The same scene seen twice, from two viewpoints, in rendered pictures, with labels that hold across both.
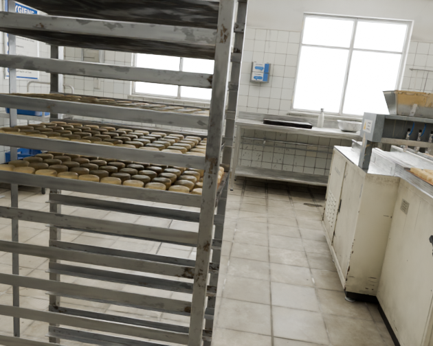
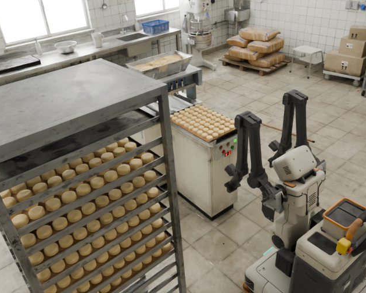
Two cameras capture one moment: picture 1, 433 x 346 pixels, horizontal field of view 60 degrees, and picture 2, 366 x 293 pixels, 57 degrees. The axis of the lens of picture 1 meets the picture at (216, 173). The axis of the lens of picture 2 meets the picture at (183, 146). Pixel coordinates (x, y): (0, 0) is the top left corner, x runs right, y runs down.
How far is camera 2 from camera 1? 128 cm
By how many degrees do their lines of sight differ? 45
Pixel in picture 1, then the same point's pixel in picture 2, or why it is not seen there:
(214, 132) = (178, 228)
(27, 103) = (88, 278)
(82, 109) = (116, 259)
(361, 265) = not seen: hidden behind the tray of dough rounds
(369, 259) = (158, 167)
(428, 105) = (160, 72)
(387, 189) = (156, 128)
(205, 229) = (181, 260)
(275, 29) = not seen: outside the picture
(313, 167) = not seen: hidden behind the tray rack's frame
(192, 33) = (157, 199)
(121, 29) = (126, 217)
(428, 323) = (210, 195)
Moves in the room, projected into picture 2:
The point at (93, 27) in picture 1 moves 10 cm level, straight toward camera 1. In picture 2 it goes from (113, 225) to (135, 233)
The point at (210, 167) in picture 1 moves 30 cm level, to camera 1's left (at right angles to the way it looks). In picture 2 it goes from (179, 240) to (128, 281)
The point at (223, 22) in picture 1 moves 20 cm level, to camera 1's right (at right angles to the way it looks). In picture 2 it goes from (173, 191) to (204, 170)
